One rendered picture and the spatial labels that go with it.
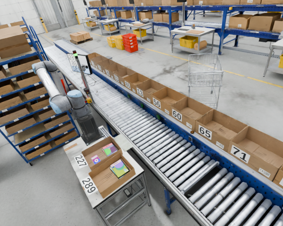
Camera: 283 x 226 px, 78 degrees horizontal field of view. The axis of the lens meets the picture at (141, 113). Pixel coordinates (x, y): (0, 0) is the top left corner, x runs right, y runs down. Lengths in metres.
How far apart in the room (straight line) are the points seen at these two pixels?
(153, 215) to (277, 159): 1.47
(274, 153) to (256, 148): 0.14
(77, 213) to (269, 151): 2.34
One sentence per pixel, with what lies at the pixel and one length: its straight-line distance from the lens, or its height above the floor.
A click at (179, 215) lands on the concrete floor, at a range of 2.47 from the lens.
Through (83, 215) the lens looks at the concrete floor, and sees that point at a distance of 2.72.
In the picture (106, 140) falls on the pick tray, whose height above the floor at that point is 0.81.
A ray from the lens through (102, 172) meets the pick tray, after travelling 1.97.
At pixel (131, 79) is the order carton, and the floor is 0.97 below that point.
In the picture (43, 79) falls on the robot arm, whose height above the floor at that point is 1.57.
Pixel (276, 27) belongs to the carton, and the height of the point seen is 0.91.
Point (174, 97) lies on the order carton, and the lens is 2.52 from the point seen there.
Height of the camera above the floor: 2.28
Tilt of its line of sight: 36 degrees down
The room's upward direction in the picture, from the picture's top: 10 degrees counter-clockwise
